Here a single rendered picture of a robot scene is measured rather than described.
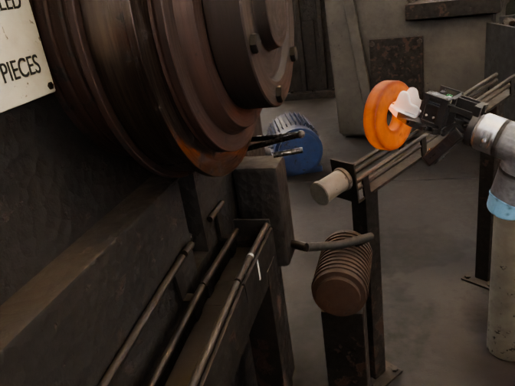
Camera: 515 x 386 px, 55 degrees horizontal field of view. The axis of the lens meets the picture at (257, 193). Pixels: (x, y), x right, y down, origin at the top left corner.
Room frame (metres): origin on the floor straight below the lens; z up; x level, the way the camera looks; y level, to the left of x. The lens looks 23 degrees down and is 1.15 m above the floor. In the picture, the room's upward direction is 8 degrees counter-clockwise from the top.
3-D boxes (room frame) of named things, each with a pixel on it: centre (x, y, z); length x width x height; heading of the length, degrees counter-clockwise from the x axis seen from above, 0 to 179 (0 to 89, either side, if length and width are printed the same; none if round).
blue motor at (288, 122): (3.03, -0.27, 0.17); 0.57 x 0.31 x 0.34; 1
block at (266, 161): (0.99, -0.01, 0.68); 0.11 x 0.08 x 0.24; 71
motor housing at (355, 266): (1.03, -0.18, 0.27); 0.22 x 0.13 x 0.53; 161
